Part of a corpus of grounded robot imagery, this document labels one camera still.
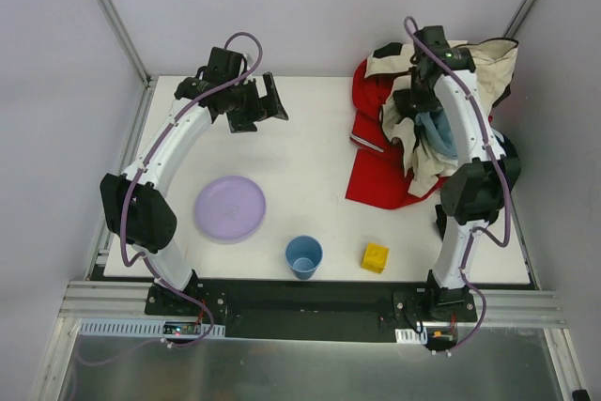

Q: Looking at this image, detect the grey-blue cloth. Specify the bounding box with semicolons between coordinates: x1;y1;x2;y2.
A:
415;111;457;160

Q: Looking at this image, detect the cream and black jacket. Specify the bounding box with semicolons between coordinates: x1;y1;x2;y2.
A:
364;39;518;197

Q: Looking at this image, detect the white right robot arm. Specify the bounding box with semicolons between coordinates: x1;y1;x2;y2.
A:
380;41;520;305

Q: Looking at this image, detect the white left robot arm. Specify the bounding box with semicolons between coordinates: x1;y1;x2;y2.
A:
100;72;288;291

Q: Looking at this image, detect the red cloth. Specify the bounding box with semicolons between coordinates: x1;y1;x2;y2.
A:
346;61;441;210

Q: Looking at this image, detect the purple plastic plate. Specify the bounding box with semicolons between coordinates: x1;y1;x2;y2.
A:
193;175;267;243

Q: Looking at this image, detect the black printed t-shirt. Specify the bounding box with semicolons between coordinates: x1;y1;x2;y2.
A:
434;128;522;238

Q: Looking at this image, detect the blue plastic cup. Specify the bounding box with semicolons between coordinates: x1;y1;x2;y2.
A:
285;235;323;281

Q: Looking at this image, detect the yellow toy cube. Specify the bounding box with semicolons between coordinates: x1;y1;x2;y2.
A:
361;243;389;273

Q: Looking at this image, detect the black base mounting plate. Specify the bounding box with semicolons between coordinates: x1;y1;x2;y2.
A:
145;279;476;343

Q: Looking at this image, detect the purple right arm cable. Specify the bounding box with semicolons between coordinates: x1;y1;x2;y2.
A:
403;15;513;358

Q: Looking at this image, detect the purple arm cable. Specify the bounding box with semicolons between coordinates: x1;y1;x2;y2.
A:
74;32;263;367
403;15;513;358

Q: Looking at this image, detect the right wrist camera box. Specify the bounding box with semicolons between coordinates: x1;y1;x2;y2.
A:
415;25;449;48

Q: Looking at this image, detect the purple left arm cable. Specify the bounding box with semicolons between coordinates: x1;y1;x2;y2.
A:
74;32;263;367

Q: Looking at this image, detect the left aluminium frame post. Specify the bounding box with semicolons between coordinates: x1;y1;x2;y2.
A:
96;0;151;87

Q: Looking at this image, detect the aluminium front rail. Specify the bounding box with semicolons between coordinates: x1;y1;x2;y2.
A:
59;279;567;329

